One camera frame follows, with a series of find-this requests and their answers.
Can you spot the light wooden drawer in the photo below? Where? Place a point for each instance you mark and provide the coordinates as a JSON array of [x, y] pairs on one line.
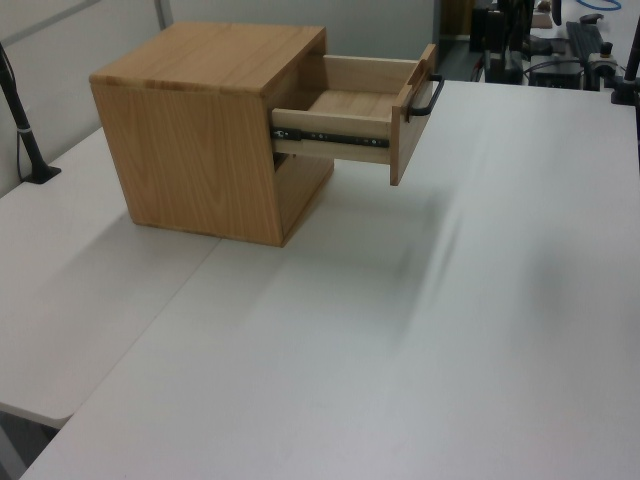
[[350, 102]]

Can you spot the oak wooden cabinet box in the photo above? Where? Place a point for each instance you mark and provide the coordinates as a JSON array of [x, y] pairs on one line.
[[190, 150]]

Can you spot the black box on desk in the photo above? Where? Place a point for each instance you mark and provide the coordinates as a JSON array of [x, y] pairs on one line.
[[487, 30]]

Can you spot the black pole stand with base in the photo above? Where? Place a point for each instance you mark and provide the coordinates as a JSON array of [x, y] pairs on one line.
[[27, 140]]

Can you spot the grey emergency stop button box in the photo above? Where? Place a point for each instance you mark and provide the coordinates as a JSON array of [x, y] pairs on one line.
[[602, 60]]

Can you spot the black pole with table clamp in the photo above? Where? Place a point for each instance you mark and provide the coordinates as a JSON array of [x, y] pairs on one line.
[[631, 60]]

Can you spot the black metal drawer slide rail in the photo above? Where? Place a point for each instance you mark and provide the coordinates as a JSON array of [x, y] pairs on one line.
[[330, 136]]

